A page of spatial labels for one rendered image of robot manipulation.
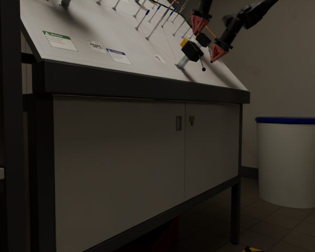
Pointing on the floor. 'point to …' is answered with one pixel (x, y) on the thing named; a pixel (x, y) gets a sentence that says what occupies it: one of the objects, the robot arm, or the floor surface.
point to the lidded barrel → (291, 160)
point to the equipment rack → (9, 126)
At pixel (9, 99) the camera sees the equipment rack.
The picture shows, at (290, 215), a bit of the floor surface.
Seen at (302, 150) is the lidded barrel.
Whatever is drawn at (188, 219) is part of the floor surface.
